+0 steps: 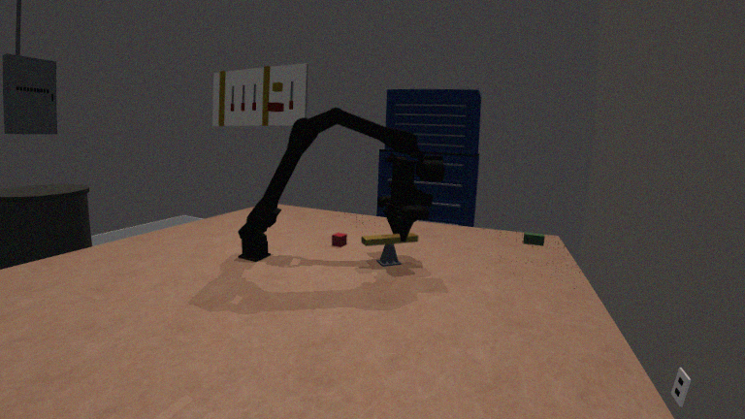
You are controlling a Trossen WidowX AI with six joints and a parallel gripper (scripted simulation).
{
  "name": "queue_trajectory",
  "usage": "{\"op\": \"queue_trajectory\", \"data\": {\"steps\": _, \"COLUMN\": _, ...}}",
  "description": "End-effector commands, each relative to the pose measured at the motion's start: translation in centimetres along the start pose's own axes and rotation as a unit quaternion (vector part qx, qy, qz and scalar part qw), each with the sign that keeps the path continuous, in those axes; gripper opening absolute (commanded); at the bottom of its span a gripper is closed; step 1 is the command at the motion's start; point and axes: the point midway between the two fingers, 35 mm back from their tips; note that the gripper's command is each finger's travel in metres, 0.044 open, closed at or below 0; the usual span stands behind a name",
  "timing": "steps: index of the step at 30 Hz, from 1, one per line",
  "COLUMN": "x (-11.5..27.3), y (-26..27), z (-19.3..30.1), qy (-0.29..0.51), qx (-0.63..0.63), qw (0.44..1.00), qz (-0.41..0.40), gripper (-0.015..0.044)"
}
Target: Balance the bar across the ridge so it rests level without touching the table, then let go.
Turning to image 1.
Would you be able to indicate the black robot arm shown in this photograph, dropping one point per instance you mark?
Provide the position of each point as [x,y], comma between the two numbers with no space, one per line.
[304,132]

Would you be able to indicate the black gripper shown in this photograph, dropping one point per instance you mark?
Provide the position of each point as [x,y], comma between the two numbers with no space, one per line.
[400,211]

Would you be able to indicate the small red cube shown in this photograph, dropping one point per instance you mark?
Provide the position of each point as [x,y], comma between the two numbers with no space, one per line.
[339,239]

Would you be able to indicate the olive yellow bar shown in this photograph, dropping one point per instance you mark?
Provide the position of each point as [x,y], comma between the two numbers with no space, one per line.
[387,239]

